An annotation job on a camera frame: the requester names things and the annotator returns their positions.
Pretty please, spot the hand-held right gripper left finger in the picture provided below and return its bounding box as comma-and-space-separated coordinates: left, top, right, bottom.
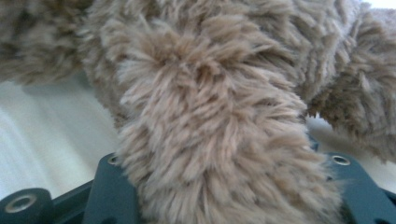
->
81, 152, 140, 224

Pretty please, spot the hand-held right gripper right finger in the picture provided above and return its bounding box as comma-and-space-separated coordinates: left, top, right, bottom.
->
323, 151, 396, 224

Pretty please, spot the brown plush teddy bear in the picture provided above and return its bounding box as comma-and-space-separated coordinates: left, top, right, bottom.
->
0, 0, 396, 224

